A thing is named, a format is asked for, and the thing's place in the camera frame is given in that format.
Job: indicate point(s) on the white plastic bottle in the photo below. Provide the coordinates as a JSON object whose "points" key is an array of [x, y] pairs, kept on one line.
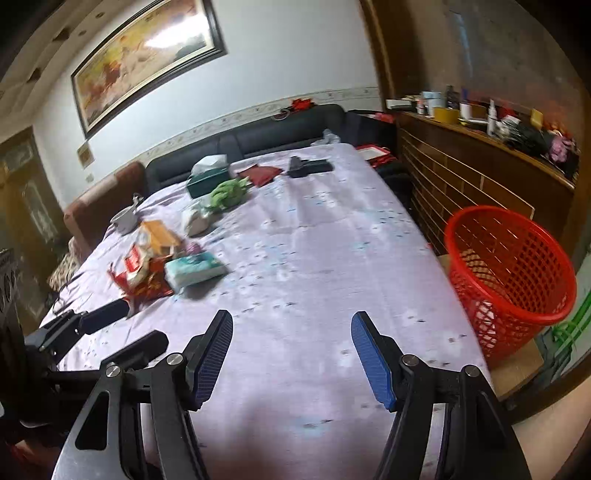
{"points": [[492, 119]]}

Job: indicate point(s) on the brown armchair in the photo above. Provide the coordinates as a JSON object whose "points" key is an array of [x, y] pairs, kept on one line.
{"points": [[88, 217]]}

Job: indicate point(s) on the teal cartoon tissue pack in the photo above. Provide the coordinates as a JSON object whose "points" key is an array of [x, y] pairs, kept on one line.
{"points": [[193, 269]]}

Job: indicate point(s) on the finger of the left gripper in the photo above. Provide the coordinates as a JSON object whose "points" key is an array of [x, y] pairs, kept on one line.
{"points": [[139, 353], [104, 316]]}

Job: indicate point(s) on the green tissue box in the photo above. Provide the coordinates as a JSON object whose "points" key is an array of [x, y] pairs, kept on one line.
{"points": [[206, 174]]}

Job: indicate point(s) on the red decoration on sofa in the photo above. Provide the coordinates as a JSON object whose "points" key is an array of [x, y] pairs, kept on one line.
{"points": [[300, 105]]}

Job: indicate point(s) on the red flat pouch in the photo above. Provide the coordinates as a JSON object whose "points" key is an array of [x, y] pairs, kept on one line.
{"points": [[260, 175]]}

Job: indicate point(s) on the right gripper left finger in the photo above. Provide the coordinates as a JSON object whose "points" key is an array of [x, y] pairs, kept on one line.
{"points": [[204, 356]]}

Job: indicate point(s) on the wooden door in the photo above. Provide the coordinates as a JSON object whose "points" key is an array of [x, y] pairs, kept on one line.
{"points": [[31, 225]]}

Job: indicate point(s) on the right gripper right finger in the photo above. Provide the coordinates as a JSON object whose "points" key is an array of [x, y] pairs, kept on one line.
{"points": [[379, 356]]}

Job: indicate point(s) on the red snack wrapper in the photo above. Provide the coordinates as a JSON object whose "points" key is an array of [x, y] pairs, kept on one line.
{"points": [[154, 285]]}

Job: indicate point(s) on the green knitted cloth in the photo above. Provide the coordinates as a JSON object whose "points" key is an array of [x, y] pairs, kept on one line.
{"points": [[228, 194]]}

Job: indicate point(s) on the orange paper box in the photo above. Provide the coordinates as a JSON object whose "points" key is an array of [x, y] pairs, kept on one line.
{"points": [[156, 238]]}

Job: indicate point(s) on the red plastic mesh basket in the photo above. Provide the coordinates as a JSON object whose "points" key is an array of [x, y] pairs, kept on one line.
{"points": [[512, 277]]}

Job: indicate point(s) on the black toy gun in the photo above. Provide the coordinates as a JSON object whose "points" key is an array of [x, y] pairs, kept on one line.
{"points": [[300, 168]]}

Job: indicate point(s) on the white ceramic mug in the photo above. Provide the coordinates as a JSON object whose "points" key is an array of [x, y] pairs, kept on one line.
{"points": [[126, 220]]}

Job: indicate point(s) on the framed horse painting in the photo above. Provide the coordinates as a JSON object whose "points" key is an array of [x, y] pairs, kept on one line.
{"points": [[159, 42]]}

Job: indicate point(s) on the purple floral tablecloth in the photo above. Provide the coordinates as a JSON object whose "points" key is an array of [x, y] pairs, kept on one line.
{"points": [[303, 256]]}

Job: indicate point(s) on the wooden cabinet shelf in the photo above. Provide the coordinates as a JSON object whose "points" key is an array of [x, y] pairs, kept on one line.
{"points": [[454, 168]]}

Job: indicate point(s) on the yellow container on shelf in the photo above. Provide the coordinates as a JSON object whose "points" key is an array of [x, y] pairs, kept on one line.
{"points": [[448, 116]]}

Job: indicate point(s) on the black leather sofa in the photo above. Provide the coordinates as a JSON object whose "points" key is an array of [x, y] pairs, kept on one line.
{"points": [[267, 135]]}

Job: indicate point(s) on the red white cigarette pack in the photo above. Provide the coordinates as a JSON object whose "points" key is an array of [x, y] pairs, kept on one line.
{"points": [[136, 263]]}

